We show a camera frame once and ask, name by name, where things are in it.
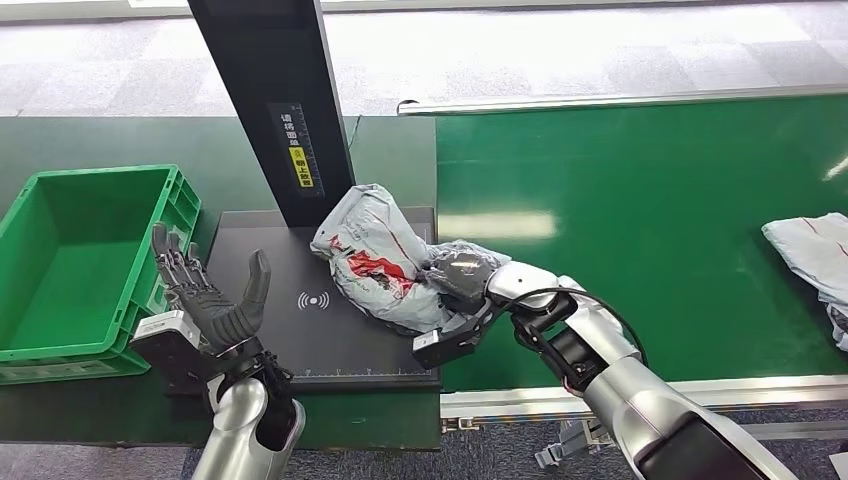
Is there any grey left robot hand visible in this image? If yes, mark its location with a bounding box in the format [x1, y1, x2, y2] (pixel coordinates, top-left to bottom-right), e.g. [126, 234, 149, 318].
[150, 223, 273, 357]

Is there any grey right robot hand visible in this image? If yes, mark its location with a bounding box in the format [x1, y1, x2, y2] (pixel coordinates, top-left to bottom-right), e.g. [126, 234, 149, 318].
[419, 240, 513, 316]

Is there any grey red printed mailer package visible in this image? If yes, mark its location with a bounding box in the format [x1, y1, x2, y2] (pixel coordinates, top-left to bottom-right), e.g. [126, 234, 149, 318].
[309, 183, 468, 336]

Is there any green conveyor belt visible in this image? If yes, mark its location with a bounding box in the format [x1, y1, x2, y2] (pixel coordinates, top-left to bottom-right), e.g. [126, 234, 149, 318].
[435, 93, 848, 393]

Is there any black scanner platform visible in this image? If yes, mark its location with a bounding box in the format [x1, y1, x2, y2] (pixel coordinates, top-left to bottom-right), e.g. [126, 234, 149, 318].
[162, 206, 443, 397]

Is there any green plastic crate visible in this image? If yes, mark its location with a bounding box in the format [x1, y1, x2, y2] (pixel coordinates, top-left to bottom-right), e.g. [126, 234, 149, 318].
[0, 164, 202, 388]

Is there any black yellow column label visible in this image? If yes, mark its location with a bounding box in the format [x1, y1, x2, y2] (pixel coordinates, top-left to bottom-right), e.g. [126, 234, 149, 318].
[266, 101, 326, 199]

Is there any black scanner column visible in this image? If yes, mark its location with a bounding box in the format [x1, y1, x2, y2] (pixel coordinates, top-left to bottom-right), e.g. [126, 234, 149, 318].
[187, 0, 358, 230]

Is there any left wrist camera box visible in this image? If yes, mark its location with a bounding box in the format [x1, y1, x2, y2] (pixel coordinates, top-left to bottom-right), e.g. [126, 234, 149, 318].
[129, 309, 223, 393]

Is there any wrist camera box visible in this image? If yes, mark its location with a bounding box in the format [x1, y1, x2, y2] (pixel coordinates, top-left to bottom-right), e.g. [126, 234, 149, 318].
[411, 299, 499, 371]
[129, 309, 223, 393]

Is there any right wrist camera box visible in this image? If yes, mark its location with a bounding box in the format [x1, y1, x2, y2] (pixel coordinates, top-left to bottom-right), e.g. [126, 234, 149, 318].
[411, 299, 499, 371]

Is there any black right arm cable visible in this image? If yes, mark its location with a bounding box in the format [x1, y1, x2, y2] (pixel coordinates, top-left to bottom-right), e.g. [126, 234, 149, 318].
[493, 286, 649, 371]

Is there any grey metal bracket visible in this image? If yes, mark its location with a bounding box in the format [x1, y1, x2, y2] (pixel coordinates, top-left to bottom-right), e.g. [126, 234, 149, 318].
[535, 420, 614, 468]

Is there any aluminium conveyor rail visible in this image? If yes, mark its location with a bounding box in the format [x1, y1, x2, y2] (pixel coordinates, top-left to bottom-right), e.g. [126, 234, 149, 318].
[397, 84, 848, 117]
[439, 374, 848, 444]

